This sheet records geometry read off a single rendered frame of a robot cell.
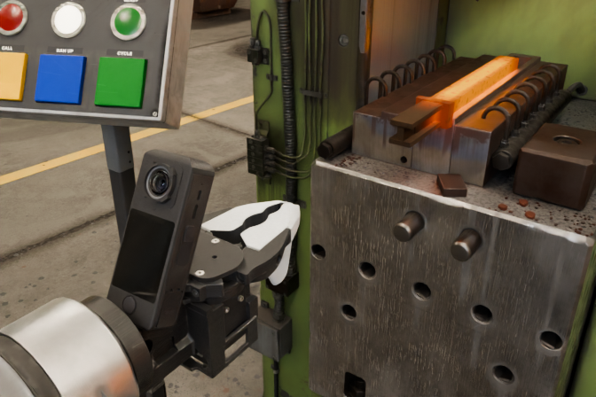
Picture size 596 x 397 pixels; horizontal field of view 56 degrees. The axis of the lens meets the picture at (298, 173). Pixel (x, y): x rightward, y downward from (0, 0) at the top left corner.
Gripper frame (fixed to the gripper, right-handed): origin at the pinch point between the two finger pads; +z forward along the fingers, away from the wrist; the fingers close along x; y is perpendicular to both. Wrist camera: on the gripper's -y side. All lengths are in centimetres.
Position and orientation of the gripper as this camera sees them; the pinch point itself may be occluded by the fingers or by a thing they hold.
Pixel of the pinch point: (286, 205)
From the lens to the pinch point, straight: 50.0
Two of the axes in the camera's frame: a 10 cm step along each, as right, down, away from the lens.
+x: 8.1, 2.5, -5.3
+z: 5.8, -3.4, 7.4
